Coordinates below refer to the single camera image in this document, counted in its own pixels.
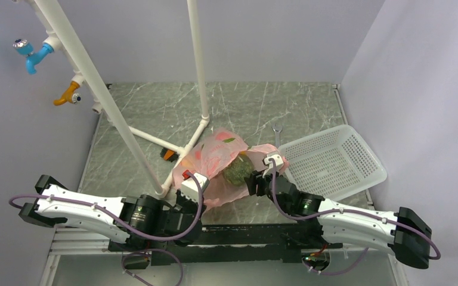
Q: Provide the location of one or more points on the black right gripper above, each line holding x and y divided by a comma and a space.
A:
256, 178

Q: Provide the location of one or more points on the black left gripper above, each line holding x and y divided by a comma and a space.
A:
181, 198

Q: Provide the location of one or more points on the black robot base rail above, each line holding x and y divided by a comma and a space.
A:
216, 243

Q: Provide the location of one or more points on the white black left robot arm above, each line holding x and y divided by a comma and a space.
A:
130, 221

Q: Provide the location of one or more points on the white perforated plastic basket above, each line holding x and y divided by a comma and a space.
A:
335, 163

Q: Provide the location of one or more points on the blue plastic faucet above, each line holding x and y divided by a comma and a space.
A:
26, 49

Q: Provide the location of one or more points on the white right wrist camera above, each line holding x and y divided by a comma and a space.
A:
274, 163

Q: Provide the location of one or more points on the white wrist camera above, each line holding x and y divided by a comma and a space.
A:
274, 163
193, 186

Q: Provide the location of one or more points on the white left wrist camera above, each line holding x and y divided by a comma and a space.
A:
193, 186

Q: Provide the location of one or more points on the orange plastic faucet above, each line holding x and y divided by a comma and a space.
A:
69, 95

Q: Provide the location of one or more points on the pink plastic bag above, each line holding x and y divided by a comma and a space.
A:
211, 156

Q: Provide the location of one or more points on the fake green avocado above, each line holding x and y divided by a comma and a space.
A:
238, 170

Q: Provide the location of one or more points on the silver open-end wrench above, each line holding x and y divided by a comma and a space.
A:
277, 129

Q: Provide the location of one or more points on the white PVC pipe frame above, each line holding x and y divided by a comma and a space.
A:
63, 38

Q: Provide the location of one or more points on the orange black brush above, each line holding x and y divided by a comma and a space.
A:
169, 155

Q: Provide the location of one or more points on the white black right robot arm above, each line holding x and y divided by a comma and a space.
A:
403, 234

